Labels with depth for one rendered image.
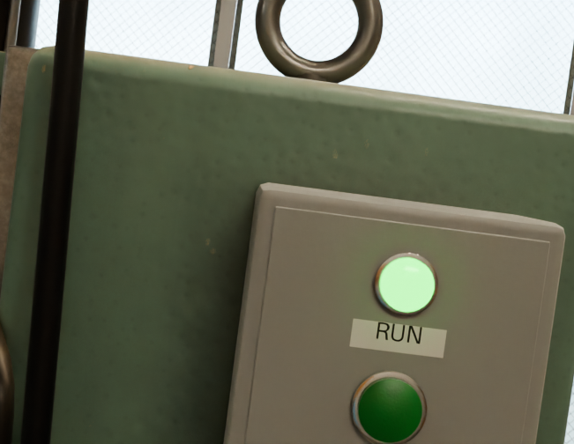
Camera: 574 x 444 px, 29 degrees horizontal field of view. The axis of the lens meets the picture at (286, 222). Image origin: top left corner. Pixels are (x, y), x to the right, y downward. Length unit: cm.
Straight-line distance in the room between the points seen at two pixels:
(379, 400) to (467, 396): 3
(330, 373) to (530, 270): 7
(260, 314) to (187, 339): 7
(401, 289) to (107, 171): 13
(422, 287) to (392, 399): 4
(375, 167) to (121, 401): 13
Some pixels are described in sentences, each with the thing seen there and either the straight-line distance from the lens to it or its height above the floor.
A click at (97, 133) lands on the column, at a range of 41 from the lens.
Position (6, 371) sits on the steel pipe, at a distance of 40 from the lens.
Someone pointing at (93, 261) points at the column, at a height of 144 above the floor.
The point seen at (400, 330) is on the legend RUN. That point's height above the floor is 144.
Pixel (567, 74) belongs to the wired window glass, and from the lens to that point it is 196.
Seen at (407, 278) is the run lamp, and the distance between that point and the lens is 35.
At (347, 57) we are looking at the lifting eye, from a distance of 52.
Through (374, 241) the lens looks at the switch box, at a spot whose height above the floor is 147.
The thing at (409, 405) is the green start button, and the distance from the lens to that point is 35.
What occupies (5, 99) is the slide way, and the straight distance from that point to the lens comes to 45.
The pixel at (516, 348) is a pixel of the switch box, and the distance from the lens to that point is 36.
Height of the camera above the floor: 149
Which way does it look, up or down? 3 degrees down
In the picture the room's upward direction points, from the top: 7 degrees clockwise
